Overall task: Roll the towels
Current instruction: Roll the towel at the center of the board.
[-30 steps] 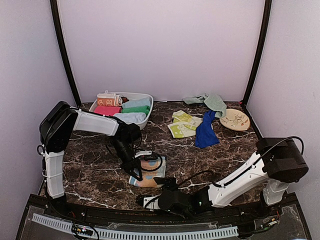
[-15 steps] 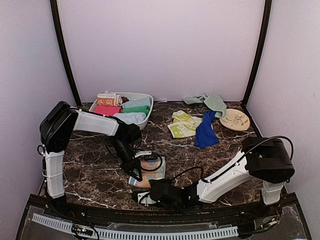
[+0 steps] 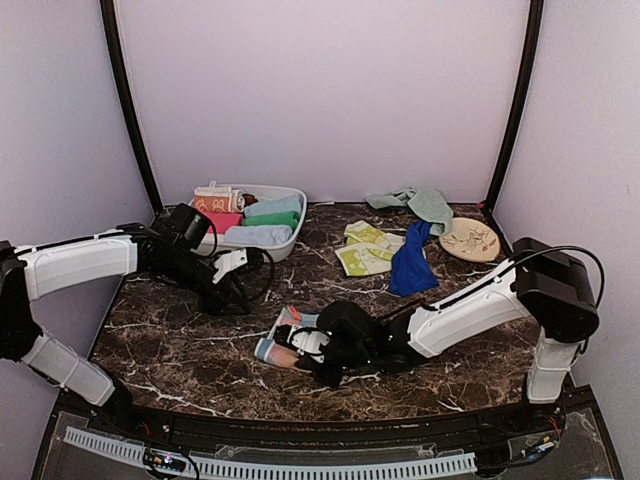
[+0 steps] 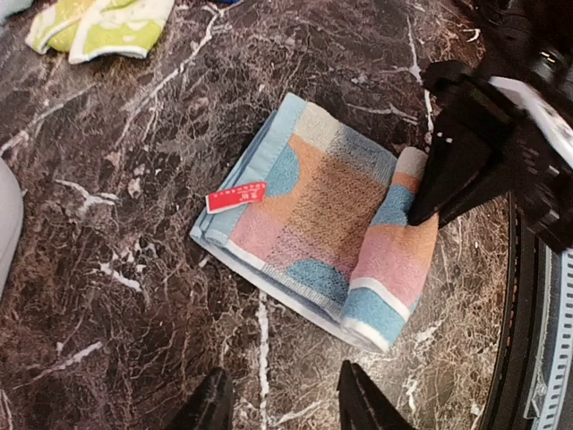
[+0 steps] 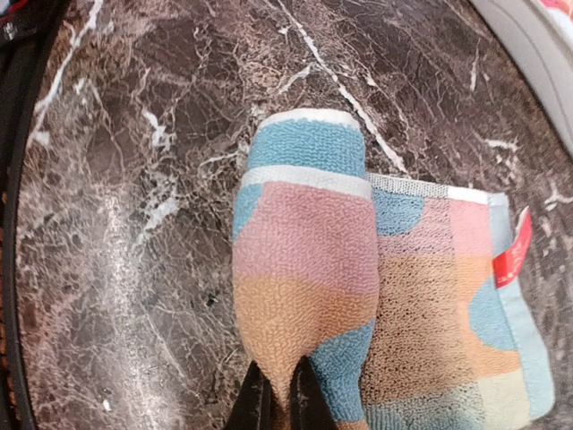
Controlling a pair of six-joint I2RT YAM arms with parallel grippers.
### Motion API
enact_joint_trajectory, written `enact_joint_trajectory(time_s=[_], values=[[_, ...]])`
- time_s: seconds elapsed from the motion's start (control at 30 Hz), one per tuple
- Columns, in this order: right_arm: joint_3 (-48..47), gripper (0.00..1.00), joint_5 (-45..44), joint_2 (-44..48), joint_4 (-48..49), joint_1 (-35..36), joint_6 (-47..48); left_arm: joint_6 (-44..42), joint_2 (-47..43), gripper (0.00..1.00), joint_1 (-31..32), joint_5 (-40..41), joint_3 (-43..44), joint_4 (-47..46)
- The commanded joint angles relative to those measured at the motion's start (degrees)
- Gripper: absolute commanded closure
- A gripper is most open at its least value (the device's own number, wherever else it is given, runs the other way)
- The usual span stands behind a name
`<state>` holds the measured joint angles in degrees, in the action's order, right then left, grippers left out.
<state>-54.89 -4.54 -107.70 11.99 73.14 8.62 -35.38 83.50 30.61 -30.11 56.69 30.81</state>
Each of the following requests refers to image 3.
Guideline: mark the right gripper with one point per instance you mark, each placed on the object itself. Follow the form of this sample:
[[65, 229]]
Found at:
[[330, 380]]

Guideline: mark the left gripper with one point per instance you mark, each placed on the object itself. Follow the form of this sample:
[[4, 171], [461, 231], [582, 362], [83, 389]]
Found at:
[[224, 295]]

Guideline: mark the blue polka dot towel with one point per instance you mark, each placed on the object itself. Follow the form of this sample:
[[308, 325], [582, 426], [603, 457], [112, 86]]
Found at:
[[272, 353]]

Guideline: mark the orange bunny towel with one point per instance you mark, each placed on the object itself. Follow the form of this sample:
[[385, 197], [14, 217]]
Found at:
[[219, 199]]

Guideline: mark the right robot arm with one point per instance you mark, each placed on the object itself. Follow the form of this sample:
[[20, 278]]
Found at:
[[549, 284]]

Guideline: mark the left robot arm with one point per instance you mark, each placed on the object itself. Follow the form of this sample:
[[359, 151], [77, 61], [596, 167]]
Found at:
[[168, 250]]

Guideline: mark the light blue rolled towel front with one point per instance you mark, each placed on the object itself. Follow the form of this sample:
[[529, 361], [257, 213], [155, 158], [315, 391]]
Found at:
[[258, 236]]

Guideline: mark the light blue rolled towel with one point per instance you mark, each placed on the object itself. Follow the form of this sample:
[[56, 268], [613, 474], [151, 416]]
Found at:
[[258, 236], [274, 206]]

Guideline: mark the pink rolled towel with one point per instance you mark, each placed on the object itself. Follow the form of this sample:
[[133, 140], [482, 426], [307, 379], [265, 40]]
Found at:
[[222, 222]]

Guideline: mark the brown rolled towel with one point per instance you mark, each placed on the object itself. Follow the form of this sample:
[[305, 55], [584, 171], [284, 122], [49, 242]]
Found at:
[[249, 199]]

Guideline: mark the green rolled towel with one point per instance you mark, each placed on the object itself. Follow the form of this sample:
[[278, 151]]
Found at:
[[287, 218]]

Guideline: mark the dark blue object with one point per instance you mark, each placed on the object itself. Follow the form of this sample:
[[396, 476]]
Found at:
[[411, 272]]

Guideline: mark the light blue rolled towel back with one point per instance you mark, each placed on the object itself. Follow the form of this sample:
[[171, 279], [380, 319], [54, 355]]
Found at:
[[274, 206]]

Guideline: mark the green patterned small towel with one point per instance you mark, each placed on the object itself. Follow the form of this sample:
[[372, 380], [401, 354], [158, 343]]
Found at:
[[368, 250]]

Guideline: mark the grey green crumpled towel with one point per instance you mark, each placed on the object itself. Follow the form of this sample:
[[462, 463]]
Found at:
[[427, 204]]

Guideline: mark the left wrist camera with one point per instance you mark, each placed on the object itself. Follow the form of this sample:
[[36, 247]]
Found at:
[[227, 263]]

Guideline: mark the white slotted cable duct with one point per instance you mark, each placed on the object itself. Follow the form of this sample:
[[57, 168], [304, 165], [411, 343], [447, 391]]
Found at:
[[168, 464]]

